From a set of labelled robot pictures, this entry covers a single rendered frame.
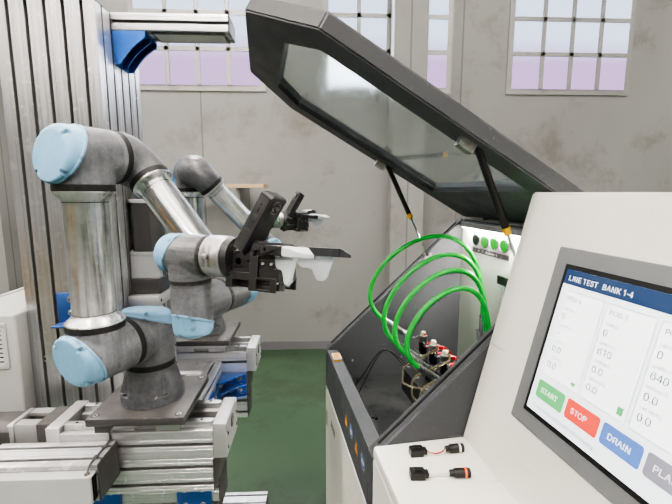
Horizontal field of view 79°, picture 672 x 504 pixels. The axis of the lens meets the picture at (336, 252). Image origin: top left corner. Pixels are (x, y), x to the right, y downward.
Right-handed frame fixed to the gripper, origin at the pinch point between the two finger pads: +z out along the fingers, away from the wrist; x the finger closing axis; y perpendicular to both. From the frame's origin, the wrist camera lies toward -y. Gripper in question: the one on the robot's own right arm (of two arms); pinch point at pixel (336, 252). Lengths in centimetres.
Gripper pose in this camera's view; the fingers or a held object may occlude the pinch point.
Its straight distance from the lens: 65.2
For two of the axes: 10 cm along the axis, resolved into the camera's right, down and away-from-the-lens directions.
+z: 9.2, 0.6, -3.9
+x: -3.9, 0.0, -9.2
